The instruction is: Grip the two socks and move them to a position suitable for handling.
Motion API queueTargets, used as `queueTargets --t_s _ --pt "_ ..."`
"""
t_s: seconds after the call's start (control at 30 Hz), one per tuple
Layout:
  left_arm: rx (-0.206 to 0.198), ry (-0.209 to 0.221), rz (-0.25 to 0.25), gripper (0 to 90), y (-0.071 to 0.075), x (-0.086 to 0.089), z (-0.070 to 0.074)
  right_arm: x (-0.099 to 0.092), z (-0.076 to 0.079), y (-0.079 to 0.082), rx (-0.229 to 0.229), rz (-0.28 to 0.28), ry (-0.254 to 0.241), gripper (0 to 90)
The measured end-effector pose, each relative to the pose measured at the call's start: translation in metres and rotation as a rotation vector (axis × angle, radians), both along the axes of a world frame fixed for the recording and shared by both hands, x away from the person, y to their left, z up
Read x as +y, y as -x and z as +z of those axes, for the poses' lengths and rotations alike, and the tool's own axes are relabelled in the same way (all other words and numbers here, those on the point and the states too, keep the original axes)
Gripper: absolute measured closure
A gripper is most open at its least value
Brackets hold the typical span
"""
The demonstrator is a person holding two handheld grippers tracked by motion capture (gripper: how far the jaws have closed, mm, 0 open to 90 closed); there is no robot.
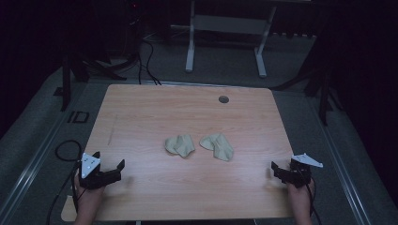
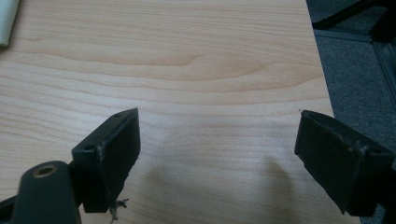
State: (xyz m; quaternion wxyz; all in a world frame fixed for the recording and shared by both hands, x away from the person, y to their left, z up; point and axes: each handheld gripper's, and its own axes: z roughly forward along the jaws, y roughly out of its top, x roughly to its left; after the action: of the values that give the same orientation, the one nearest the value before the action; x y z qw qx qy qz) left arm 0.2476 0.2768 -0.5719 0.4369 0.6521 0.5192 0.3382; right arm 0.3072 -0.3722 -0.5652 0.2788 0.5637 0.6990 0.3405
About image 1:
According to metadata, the person's right hand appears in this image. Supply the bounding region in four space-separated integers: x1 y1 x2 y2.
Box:
286 178 315 214

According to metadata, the black floor cable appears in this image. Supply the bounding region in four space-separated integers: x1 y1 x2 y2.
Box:
142 38 162 86
136 51 144 86

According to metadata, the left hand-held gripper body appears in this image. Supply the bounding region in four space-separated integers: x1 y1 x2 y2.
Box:
78 152 122 190

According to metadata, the black metal stand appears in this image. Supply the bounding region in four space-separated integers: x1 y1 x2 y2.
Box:
53 51 128 113
271 60 345 127

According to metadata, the white desk frame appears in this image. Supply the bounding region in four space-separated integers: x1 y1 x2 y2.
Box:
170 0 313 79

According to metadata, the person's left hand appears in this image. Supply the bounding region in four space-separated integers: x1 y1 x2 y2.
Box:
74 177 106 217

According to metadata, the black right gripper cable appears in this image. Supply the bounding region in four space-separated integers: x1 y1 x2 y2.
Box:
307 176 323 225

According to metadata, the beige sock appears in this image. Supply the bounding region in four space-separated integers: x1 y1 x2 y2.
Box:
164 134 196 158
199 132 235 162

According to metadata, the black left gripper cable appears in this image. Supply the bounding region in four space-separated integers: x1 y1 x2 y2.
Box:
46 139 84 225

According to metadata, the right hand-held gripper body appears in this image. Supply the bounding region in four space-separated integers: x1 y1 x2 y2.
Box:
281 152 324 189

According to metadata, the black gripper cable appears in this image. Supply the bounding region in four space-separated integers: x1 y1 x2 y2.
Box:
46 139 84 225
307 176 323 225

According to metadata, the metal floor rail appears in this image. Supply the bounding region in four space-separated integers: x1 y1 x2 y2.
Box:
308 93 374 225
0 82 92 225

